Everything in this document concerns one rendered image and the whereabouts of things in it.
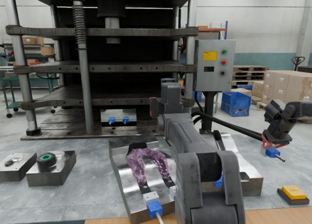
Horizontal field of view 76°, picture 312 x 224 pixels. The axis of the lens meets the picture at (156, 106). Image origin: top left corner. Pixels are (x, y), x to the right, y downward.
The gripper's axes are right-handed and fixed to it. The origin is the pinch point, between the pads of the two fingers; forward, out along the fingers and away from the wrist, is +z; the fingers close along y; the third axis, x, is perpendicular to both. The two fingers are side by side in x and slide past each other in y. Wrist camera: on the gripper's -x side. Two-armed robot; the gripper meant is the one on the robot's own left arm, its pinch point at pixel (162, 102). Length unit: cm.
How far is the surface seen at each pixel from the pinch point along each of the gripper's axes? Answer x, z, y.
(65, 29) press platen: -35, 79, 57
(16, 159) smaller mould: 34, 26, 73
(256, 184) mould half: 34, -8, -38
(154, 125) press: 39, 83, -5
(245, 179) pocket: 33.5, -4.5, -35.3
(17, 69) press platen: -9, 68, 87
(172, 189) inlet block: 31.7, -9.8, -2.4
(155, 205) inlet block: 33.1, -15.9, 4.5
